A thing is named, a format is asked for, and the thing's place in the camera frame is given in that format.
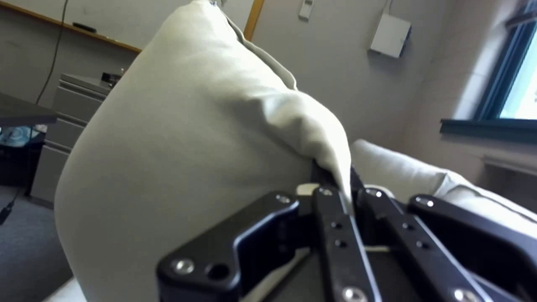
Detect white wall switch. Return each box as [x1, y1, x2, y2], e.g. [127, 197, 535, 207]
[297, 0, 315, 23]

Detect white wall box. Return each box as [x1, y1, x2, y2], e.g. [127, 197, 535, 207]
[367, 11, 414, 60]

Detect gray drawer cabinet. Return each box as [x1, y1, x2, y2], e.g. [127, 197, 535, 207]
[30, 71, 122, 207]

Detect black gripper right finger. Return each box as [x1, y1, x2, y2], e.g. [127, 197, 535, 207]
[351, 169, 537, 302]

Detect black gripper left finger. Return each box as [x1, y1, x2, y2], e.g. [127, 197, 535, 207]
[156, 172, 384, 302]

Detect teal window frame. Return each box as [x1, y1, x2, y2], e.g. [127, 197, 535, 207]
[440, 0, 537, 143]

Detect wood framed whiteboard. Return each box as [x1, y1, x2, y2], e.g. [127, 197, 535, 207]
[0, 0, 267, 55]

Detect black robot table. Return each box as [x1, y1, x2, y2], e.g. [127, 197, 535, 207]
[0, 90, 59, 189]

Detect small cream pillow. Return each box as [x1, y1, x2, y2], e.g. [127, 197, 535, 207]
[52, 0, 354, 302]

